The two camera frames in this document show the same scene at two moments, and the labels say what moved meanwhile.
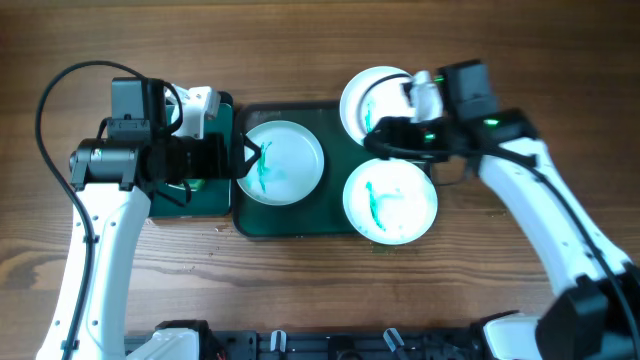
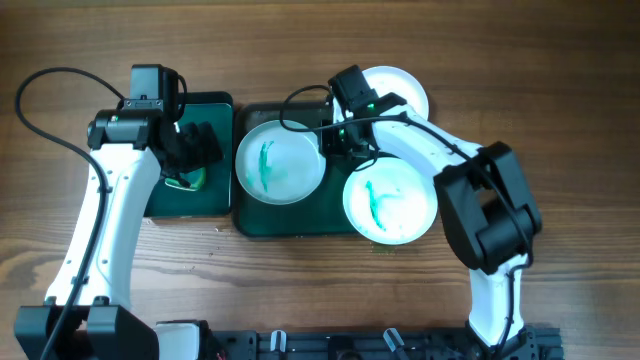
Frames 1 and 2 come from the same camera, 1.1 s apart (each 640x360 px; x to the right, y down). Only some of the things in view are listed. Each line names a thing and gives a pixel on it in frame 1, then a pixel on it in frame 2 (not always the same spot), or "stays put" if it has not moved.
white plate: [290, 166] stays put
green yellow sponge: [195, 184] stays put
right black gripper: [387, 130] -> [328, 147]
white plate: [390, 202] stays put
